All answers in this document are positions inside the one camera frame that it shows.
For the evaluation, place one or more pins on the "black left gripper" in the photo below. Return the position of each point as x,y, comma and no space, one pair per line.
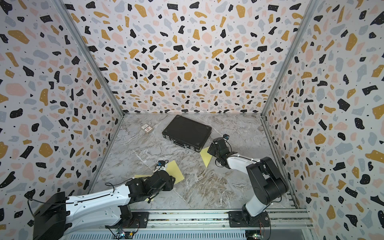
170,183

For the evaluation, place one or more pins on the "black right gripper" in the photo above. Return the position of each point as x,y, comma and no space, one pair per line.
211,149

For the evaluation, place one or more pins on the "yellow square paper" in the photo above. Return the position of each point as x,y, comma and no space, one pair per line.
206,157
173,170
141,176

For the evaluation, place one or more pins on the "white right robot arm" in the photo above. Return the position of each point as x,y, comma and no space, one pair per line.
266,179

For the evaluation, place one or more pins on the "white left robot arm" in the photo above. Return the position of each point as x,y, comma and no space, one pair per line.
62,215

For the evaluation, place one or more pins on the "black hard carrying case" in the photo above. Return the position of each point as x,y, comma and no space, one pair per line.
187,133

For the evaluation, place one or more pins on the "playing card box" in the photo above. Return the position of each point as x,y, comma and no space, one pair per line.
147,128

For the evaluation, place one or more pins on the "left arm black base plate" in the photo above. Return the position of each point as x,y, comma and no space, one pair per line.
138,220

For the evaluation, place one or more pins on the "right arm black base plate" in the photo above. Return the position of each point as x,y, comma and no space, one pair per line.
239,219

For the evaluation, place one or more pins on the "aluminium mounting rail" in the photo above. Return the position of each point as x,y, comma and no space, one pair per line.
276,224

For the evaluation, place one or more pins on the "aluminium corner post right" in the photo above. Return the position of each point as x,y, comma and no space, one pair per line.
290,55

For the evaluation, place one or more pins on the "aluminium corner post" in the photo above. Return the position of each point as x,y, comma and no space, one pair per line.
290,55
63,12

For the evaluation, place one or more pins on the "aluminium corner post left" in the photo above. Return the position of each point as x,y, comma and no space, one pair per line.
63,12

